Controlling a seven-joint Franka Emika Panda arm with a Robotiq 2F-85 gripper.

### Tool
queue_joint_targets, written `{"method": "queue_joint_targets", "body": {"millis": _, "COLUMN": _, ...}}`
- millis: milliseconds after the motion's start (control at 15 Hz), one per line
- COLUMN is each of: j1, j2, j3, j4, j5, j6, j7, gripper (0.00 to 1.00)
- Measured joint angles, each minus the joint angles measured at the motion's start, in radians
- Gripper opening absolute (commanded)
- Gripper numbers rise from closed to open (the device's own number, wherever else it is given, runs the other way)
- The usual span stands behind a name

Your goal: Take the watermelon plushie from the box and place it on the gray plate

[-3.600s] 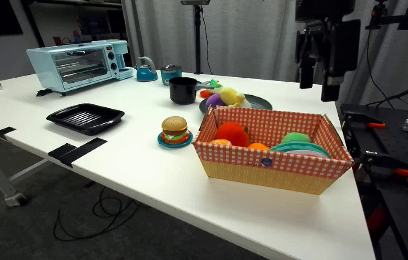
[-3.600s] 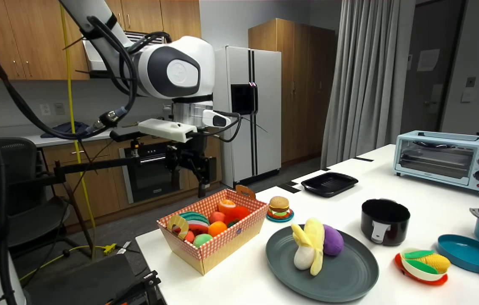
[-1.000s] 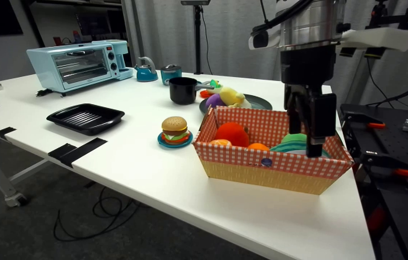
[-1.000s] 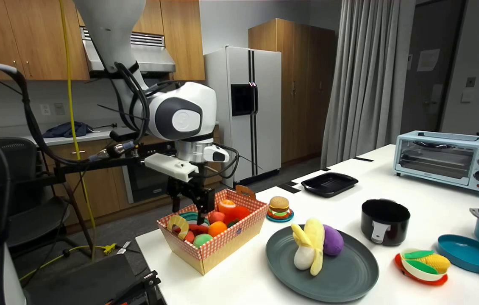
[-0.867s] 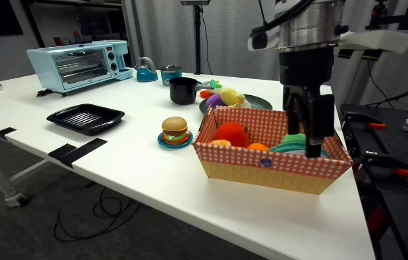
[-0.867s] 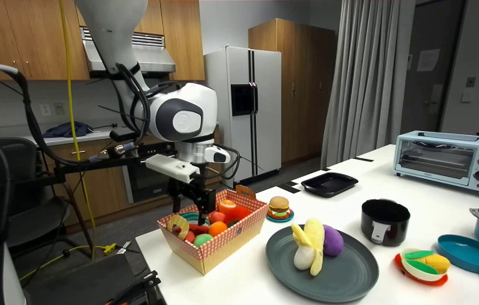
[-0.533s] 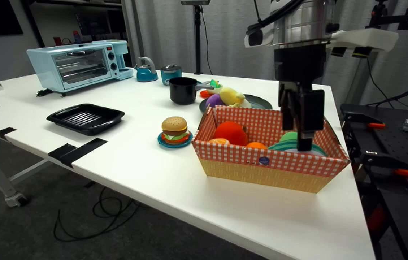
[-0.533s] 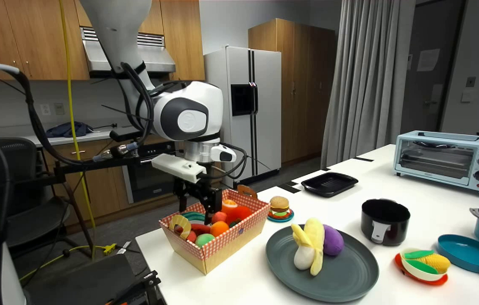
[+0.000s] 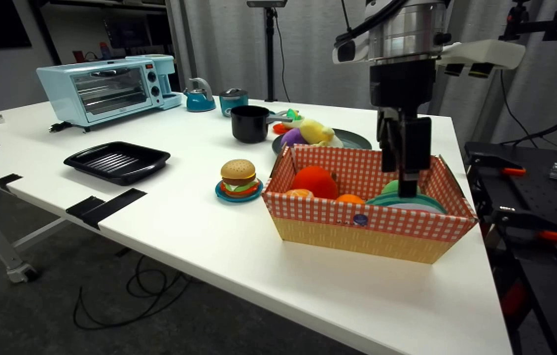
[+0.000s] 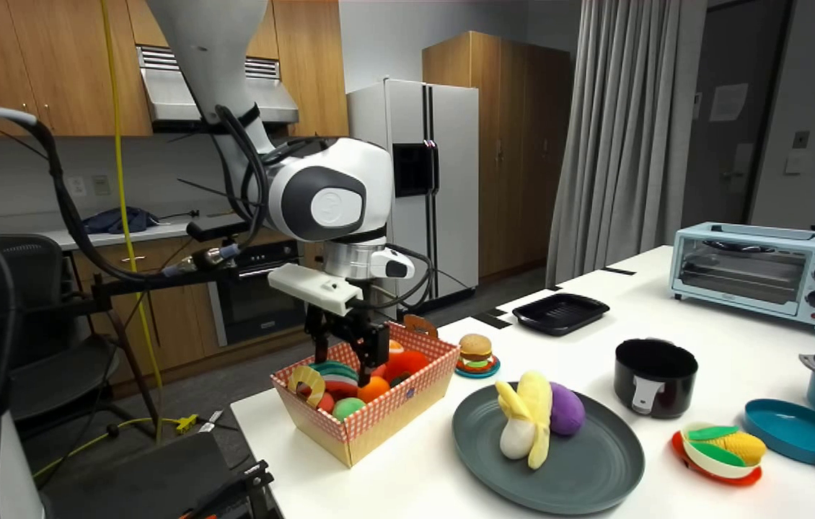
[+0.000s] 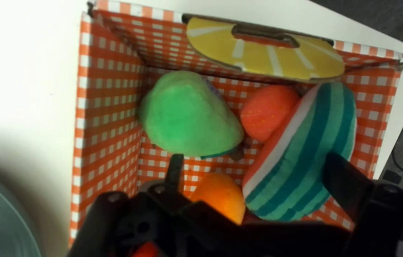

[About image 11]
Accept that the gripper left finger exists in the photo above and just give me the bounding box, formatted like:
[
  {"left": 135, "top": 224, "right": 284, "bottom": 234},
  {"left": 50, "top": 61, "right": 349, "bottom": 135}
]
[{"left": 67, "top": 154, "right": 202, "bottom": 257}]

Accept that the orange checkered cardboard box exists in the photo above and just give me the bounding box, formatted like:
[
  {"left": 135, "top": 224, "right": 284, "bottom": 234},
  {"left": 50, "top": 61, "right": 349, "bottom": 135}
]
[{"left": 68, "top": 0, "right": 403, "bottom": 248}]

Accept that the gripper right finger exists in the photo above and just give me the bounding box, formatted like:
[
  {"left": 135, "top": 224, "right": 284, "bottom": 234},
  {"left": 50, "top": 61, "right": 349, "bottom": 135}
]
[{"left": 322, "top": 152, "right": 403, "bottom": 257}]

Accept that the green pear plushie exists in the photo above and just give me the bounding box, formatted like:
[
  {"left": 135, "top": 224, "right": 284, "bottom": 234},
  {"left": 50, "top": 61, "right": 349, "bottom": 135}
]
[{"left": 138, "top": 70, "right": 245, "bottom": 160}]

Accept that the red strawberry plushie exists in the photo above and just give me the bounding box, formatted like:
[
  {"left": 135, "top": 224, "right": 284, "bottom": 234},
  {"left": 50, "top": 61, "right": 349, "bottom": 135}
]
[{"left": 240, "top": 85, "right": 301, "bottom": 142}]

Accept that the orange fruit plushie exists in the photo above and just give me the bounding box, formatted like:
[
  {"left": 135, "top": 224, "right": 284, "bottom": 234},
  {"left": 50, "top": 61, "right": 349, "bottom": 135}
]
[{"left": 190, "top": 172, "right": 246, "bottom": 225}]

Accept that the watermelon plushie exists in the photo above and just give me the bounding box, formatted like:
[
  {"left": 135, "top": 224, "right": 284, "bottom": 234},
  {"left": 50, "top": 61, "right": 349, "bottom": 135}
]
[{"left": 242, "top": 82, "right": 357, "bottom": 222}]

